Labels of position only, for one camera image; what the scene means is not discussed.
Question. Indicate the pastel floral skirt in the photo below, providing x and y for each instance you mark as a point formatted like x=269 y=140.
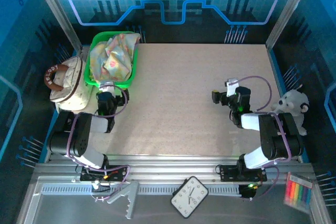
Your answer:
x=115 y=53

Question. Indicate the green plastic basket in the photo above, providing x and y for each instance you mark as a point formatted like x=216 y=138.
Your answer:
x=113 y=84

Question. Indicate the grey plush toy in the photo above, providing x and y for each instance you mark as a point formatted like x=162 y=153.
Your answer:
x=291 y=100

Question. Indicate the black box with LED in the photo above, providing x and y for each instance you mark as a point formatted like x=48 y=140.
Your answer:
x=245 y=193

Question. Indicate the white analogue clock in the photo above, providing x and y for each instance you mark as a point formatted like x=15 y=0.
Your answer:
x=189 y=197

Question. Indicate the pack of coloured markers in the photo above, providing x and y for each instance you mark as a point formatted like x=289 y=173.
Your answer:
x=298 y=192

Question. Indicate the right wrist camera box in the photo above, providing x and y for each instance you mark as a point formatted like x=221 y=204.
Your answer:
x=232 y=87

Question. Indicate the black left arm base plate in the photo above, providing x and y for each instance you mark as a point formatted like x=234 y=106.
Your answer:
x=118 y=174

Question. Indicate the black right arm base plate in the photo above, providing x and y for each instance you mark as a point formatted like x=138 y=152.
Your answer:
x=228 y=174

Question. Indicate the aluminium frame rail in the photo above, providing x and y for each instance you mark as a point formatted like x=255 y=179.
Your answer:
x=170 y=166

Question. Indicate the grey toothed bracket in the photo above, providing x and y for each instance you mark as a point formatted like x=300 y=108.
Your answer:
x=131 y=197

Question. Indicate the aluminium frame post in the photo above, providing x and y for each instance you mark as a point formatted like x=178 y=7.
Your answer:
x=58 y=14
x=287 y=14

